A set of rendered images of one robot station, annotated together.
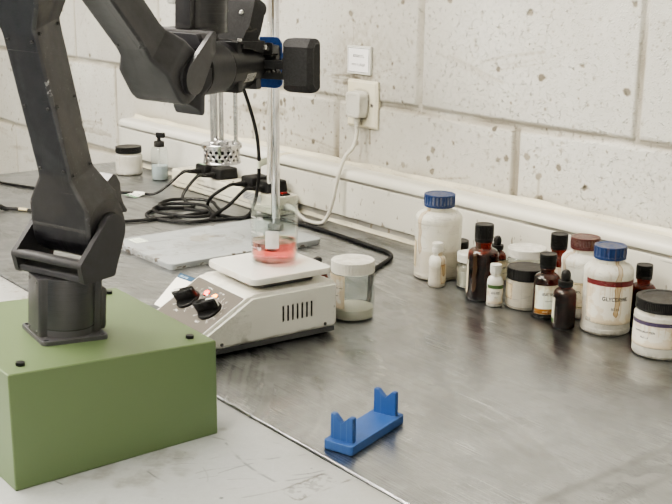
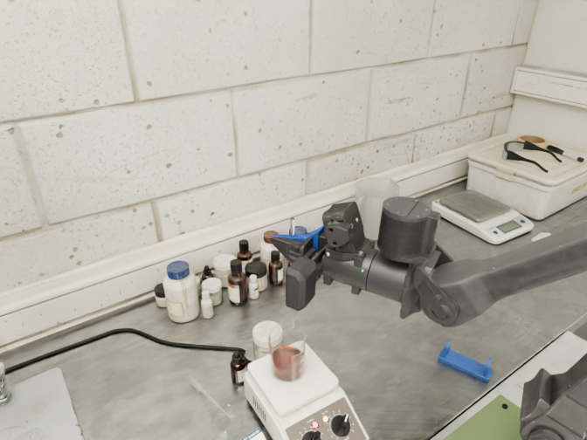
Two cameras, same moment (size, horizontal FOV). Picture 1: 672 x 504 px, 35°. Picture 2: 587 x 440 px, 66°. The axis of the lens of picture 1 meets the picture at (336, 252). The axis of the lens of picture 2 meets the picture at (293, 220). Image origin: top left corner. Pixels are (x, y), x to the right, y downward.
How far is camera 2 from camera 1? 1.46 m
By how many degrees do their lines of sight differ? 80
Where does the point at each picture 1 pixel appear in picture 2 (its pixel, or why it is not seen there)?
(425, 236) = (189, 295)
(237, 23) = (359, 230)
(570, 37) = (186, 134)
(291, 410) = (442, 396)
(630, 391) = not seen: hidden behind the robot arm
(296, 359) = (356, 392)
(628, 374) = not seen: hidden behind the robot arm
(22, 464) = not seen: outside the picture
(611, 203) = (230, 213)
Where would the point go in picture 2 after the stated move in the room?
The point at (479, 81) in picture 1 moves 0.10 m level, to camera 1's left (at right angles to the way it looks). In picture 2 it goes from (112, 185) to (91, 207)
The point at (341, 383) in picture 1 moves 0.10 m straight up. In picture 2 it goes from (394, 372) to (400, 333)
